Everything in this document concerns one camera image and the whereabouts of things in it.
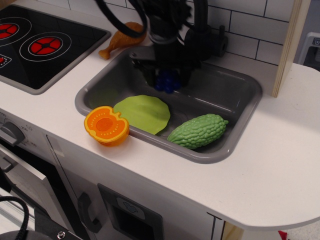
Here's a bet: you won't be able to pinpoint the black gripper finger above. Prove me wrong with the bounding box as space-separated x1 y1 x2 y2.
179 68 193 87
142 68 156 87

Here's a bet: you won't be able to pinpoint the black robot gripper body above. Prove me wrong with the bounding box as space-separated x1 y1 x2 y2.
129 41 201 72

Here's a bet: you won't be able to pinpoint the blue toy blueberries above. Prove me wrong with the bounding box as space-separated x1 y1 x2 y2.
154 69 182 94

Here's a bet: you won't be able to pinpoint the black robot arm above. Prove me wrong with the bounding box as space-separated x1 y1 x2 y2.
96 0 201 92

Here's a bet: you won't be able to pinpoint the grey toy sink basin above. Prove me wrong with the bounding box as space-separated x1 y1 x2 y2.
75 46 262 164

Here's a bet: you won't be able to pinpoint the light green plastic plate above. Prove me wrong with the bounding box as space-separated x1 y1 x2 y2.
113 95 171 135

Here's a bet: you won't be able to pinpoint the black toy faucet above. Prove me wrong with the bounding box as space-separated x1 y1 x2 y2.
184 0 228 61

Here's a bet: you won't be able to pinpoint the brown toy chicken drumstick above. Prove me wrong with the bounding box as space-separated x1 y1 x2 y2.
98 30 147 60

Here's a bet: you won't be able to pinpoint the green toy bitter melon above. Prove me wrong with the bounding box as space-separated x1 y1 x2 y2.
167 113 229 150

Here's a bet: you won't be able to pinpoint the orange toy pumpkin half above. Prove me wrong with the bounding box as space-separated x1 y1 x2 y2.
84 106 130 147

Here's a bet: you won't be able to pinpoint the black toy stove top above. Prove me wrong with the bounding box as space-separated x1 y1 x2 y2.
0 4 111 95

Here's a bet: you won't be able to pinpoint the grey appliance in background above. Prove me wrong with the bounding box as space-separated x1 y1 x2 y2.
297 32 320 71

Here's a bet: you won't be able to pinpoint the grey dishwasher panel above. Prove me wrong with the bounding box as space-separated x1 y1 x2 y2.
97 183 165 240

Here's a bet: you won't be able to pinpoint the grey oven knob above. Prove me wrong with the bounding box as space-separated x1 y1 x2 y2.
0 122 25 147

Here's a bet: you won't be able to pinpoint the grey oven door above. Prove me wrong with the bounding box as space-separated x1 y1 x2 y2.
0 145 69 229

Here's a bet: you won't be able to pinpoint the light wooden side post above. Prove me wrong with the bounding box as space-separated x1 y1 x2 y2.
271 0 311 98

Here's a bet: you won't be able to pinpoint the grey cabinet door handle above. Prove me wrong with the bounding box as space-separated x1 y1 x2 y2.
77 192 102 234

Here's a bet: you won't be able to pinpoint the black braided cable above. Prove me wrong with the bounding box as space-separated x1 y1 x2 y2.
0 196 31 238

